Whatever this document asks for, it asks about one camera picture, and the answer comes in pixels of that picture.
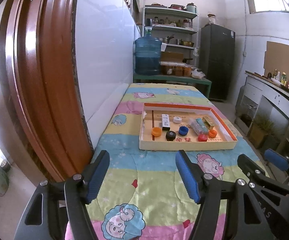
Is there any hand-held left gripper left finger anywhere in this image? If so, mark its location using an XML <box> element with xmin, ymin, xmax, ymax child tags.
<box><xmin>14</xmin><ymin>150</ymin><xmax>110</xmax><ymax>240</ymax></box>

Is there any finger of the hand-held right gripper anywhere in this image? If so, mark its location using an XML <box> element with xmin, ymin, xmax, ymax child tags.
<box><xmin>237</xmin><ymin>154</ymin><xmax>289</xmax><ymax>196</ymax></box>
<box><xmin>264</xmin><ymin>149</ymin><xmax>289</xmax><ymax>188</ymax></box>

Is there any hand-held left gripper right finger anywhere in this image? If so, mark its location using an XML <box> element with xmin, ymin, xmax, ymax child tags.
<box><xmin>175</xmin><ymin>150</ymin><xmax>267</xmax><ymax>240</ymax></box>

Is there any shallow cardboard box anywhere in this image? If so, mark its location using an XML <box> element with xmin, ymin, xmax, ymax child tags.
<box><xmin>139</xmin><ymin>102</ymin><xmax>238</xmax><ymax>152</ymax></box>

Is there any teal lighter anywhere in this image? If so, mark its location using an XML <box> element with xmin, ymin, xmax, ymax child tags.
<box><xmin>195</xmin><ymin>119</ymin><xmax>209</xmax><ymax>135</ymax></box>

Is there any gold bar lighter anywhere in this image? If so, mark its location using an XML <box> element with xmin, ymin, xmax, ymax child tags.
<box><xmin>202</xmin><ymin>116</ymin><xmax>215</xmax><ymax>130</ymax></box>

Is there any white black lighter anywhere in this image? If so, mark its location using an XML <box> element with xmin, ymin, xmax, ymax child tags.
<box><xmin>161</xmin><ymin>114</ymin><xmax>170</xmax><ymax>130</ymax></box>

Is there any green crate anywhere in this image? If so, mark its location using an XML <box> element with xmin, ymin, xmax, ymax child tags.
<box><xmin>261</xmin><ymin>134</ymin><xmax>282</xmax><ymax>153</ymax></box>

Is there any yellowish crate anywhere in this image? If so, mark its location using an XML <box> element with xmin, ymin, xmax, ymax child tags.
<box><xmin>250</xmin><ymin>120</ymin><xmax>270</xmax><ymax>149</ymax></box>

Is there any cartoon printed blanket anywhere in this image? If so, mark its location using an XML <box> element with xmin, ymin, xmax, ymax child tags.
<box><xmin>64</xmin><ymin>82</ymin><xmax>270</xmax><ymax>240</ymax></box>

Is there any grey counter cabinet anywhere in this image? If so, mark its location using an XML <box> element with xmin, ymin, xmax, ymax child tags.
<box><xmin>236</xmin><ymin>70</ymin><xmax>289</xmax><ymax>160</ymax></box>

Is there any green low table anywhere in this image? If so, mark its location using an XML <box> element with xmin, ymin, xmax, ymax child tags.
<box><xmin>133</xmin><ymin>74</ymin><xmax>212</xmax><ymax>100</ymax></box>

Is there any cardboard sheet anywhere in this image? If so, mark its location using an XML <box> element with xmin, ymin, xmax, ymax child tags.
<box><xmin>263</xmin><ymin>41</ymin><xmax>289</xmax><ymax>75</ymax></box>

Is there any white plastic bag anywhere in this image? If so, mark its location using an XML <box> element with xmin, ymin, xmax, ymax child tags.
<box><xmin>192</xmin><ymin>69</ymin><xmax>206</xmax><ymax>79</ymax></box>

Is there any dark green fridge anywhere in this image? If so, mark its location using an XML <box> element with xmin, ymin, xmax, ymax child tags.
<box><xmin>200</xmin><ymin>24</ymin><xmax>236</xmax><ymax>102</ymax></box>

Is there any brown cardboard carton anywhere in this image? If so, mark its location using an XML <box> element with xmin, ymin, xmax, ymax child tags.
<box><xmin>161</xmin><ymin>52</ymin><xmax>184</xmax><ymax>62</ymax></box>

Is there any brown wooden door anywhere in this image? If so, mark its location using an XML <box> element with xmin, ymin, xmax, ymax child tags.
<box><xmin>0</xmin><ymin>0</ymin><xmax>95</xmax><ymax>183</ymax></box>

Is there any blue water jug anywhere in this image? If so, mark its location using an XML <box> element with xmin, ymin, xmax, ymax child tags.
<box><xmin>134</xmin><ymin>36</ymin><xmax>162</xmax><ymax>75</ymax></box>

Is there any water jug pump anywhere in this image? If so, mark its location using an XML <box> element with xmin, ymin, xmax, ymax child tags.
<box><xmin>144</xmin><ymin>18</ymin><xmax>153</xmax><ymax>37</ymax></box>

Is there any row of glass jars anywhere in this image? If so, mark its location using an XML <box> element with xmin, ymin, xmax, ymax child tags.
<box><xmin>152</xmin><ymin>16</ymin><xmax>192</xmax><ymax>28</ymax></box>

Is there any metal shelf unit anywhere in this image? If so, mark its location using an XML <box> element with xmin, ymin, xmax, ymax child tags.
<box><xmin>143</xmin><ymin>4</ymin><xmax>199</xmax><ymax>53</ymax></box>

